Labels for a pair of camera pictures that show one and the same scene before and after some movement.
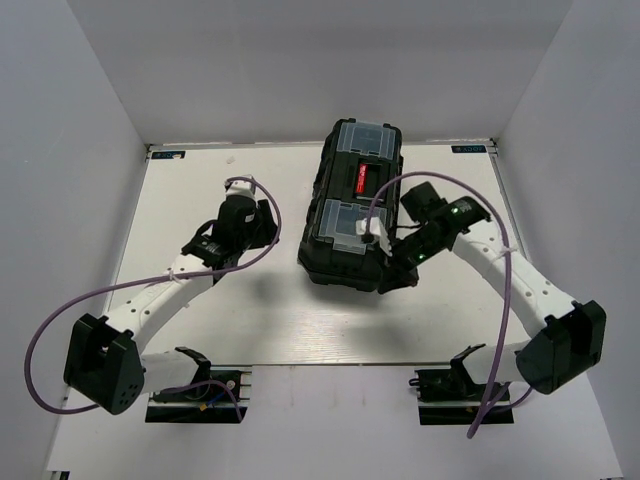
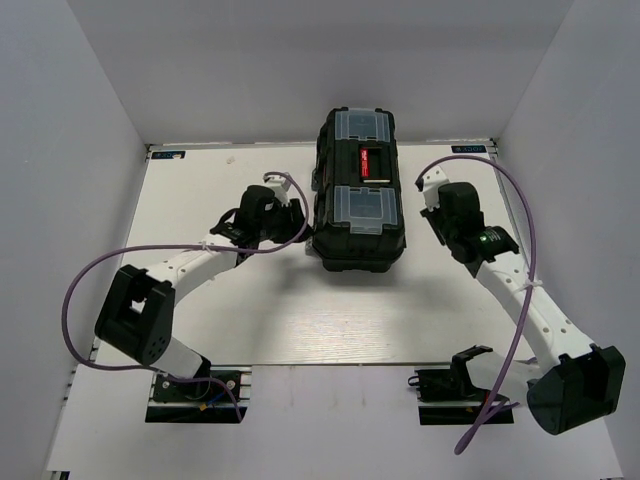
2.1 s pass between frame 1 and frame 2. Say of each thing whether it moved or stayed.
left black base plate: stayed
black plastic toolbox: moved
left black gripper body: moved
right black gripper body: moved
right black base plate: stayed
